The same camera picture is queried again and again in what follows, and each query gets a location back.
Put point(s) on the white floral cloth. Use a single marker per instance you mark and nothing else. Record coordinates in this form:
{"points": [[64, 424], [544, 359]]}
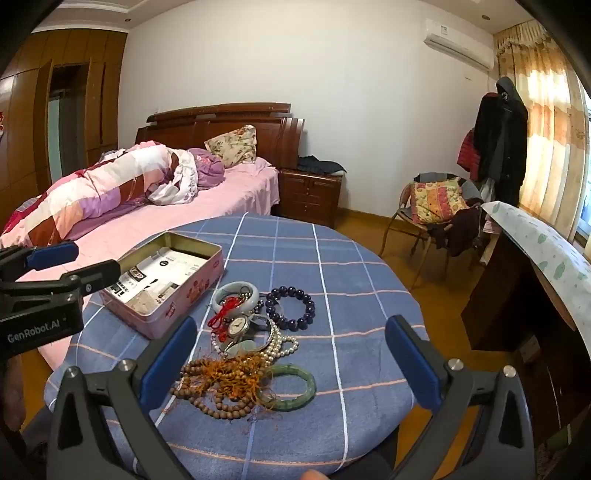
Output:
{"points": [[182, 184]]}

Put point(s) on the dark folded clothes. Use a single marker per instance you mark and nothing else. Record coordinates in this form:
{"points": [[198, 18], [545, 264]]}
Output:
{"points": [[318, 165]]}

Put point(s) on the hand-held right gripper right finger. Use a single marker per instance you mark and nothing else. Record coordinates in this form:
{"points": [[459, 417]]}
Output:
{"points": [[413, 364]]}

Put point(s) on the pink metal tin box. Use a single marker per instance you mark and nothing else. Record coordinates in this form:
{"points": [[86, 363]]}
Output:
{"points": [[205, 279]]}

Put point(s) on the blue plaid tablecloth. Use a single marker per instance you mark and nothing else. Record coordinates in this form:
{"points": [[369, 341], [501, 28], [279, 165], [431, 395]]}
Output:
{"points": [[323, 258]]}

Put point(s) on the wooden wardrobe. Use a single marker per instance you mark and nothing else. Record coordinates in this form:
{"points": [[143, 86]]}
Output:
{"points": [[27, 115]]}

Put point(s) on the rattan chair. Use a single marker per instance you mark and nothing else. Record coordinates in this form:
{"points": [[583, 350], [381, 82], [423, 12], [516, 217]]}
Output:
{"points": [[401, 207]]}

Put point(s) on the white jade bangle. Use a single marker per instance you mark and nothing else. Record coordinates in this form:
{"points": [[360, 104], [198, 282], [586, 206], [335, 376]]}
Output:
{"points": [[233, 286]]}

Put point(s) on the wooden nightstand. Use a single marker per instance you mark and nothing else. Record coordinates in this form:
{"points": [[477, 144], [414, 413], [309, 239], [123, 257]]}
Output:
{"points": [[309, 198]]}

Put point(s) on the green jade bangle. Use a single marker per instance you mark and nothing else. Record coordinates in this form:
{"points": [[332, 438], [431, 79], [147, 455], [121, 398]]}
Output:
{"points": [[307, 383]]}

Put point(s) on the floral pillow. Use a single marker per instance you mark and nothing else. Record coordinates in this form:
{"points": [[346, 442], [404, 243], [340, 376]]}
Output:
{"points": [[233, 145]]}

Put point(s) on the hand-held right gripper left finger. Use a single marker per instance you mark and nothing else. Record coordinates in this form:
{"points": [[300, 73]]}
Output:
{"points": [[168, 364]]}

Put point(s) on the wooden bed headboard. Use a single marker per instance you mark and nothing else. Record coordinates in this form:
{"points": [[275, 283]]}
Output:
{"points": [[231, 120]]}

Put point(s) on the dark wooden desk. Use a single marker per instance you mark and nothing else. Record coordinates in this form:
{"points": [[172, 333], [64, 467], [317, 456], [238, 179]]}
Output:
{"points": [[503, 295]]}

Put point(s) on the pink patchwork quilt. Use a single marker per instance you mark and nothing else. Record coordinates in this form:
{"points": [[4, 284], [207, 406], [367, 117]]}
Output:
{"points": [[92, 189]]}

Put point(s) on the orange patterned cushion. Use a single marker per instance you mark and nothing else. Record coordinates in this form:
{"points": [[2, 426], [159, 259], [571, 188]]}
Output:
{"points": [[436, 203]]}

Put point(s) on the bed with pink sheet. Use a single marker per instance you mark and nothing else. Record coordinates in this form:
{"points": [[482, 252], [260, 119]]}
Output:
{"points": [[138, 221]]}

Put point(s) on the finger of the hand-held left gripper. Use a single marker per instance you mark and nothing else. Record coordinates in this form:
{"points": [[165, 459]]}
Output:
{"points": [[51, 256], [92, 277]]}

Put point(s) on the white green patterned cloth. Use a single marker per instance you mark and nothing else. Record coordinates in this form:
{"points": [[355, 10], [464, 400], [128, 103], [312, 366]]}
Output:
{"points": [[540, 240]]}

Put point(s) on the purple blanket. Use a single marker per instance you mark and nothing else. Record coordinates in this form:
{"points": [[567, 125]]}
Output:
{"points": [[210, 168]]}

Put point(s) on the silver wristwatch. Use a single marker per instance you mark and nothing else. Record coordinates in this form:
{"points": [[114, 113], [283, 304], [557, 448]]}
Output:
{"points": [[238, 325]]}

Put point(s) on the orange patterned curtain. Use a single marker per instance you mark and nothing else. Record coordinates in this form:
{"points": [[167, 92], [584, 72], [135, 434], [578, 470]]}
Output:
{"points": [[545, 129]]}

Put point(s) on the dark maroon garment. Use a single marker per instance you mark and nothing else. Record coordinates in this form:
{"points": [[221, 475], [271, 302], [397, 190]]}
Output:
{"points": [[459, 230]]}

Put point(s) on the black hanging coat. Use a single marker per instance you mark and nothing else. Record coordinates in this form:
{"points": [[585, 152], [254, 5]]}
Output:
{"points": [[501, 134]]}

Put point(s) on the white air conditioner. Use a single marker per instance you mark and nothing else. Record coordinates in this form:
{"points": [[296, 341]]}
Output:
{"points": [[457, 44]]}

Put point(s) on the red hanging jacket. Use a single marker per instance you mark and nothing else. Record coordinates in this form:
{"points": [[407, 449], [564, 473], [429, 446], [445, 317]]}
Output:
{"points": [[466, 152]]}

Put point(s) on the printed paper sheet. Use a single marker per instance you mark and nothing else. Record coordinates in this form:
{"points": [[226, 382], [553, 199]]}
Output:
{"points": [[157, 277]]}

